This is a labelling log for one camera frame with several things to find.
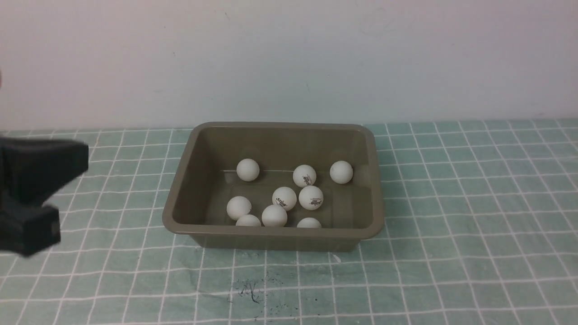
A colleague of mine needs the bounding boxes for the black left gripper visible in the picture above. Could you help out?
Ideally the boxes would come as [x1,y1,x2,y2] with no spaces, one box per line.
[0,136,89,257]

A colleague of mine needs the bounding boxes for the white ping-pong ball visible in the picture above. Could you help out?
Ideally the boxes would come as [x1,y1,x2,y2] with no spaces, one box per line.
[298,186,324,211]
[272,186,297,211]
[261,205,288,227]
[297,218,322,228]
[236,214,261,227]
[226,196,252,221]
[293,164,317,188]
[330,160,354,184]
[237,158,260,182]

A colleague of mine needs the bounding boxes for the brown plastic bin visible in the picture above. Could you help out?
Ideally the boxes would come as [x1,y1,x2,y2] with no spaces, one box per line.
[162,121,384,252]

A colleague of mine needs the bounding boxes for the green checkered tablecloth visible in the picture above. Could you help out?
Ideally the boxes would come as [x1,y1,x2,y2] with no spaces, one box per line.
[0,119,578,325]

